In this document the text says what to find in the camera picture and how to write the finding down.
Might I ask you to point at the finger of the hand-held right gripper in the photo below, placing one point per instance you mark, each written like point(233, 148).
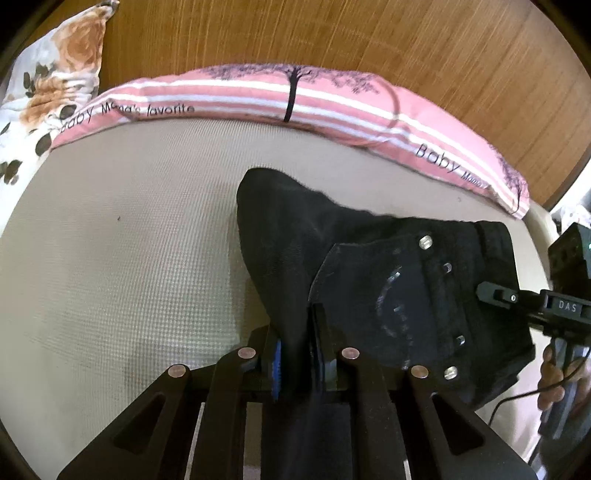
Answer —
point(501, 295)

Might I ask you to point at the wooden headboard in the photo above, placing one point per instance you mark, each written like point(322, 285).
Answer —
point(323, 32)

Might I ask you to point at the beige bed mat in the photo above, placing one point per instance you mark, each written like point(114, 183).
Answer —
point(115, 254)

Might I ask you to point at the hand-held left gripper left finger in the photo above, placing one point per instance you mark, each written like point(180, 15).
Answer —
point(276, 369)

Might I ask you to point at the floral pillow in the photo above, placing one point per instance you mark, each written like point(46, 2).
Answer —
point(60, 69)

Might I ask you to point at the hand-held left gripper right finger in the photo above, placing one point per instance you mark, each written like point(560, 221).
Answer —
point(319, 355)

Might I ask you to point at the person's right hand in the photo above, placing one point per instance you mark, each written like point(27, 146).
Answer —
point(551, 369)

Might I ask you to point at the black pants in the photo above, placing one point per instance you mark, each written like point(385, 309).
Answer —
point(369, 258)

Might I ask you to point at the pink striped pillow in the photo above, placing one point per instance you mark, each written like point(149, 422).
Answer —
point(323, 97)

